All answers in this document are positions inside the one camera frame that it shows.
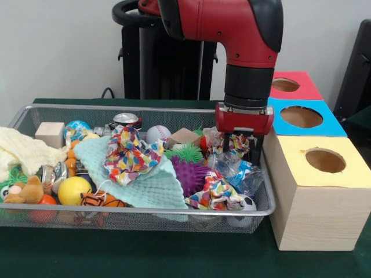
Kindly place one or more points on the green spiky ball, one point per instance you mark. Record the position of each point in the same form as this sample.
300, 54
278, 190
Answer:
186, 153

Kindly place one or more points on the small soccer ball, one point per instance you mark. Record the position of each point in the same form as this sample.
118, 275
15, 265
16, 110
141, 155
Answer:
243, 213

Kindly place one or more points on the white baseball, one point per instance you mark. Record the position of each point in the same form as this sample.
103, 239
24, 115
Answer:
158, 134

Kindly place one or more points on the purple spiky ball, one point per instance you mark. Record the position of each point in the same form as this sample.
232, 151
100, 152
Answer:
191, 176

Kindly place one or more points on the yellow ball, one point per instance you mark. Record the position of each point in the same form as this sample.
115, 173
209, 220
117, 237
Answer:
73, 191

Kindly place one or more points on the black chair back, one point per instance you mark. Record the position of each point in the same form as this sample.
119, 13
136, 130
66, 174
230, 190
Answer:
356, 75

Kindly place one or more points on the blue globe ball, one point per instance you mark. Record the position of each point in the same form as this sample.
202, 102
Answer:
77, 130

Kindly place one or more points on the shallow clear mesh bin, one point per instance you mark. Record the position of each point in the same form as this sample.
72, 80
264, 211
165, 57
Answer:
264, 202

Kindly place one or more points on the brown plush bear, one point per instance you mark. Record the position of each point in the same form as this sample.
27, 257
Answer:
26, 191

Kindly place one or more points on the mint green cloth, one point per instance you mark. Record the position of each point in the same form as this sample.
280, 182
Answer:
153, 188

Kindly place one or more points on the cream yellow cloth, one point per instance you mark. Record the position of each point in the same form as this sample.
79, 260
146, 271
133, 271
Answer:
26, 150

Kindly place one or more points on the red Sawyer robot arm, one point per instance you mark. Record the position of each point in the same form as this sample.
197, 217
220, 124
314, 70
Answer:
232, 26

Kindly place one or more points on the wooden three-hole box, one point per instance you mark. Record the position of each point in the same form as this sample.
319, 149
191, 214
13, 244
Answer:
319, 214

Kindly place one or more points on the dark green table cloth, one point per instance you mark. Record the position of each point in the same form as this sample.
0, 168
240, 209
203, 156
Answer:
145, 255

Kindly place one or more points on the colourful patterned cloth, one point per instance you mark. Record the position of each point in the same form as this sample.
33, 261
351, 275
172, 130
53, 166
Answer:
211, 194
239, 143
128, 157

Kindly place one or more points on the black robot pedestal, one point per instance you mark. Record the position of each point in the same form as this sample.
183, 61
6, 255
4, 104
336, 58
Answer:
168, 69

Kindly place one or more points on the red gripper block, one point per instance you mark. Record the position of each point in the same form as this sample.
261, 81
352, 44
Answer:
243, 119

